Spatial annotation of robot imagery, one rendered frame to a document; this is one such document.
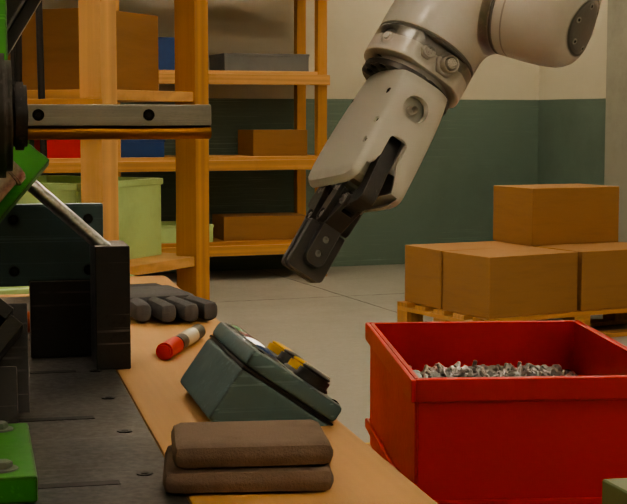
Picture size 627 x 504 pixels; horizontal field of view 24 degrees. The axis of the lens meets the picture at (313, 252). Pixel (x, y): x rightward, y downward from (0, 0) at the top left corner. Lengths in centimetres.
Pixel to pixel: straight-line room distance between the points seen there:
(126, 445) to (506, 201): 698
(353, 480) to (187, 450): 11
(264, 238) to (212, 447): 930
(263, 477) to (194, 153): 327
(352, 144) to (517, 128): 1039
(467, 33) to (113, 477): 45
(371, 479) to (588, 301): 660
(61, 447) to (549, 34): 47
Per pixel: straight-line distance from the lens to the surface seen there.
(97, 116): 126
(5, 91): 87
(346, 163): 109
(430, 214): 1118
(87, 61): 377
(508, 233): 791
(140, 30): 411
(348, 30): 1091
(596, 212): 795
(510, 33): 113
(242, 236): 1011
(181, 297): 162
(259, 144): 1010
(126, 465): 94
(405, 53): 112
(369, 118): 110
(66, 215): 128
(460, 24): 114
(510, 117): 1146
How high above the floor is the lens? 112
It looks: 5 degrees down
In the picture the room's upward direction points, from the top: straight up
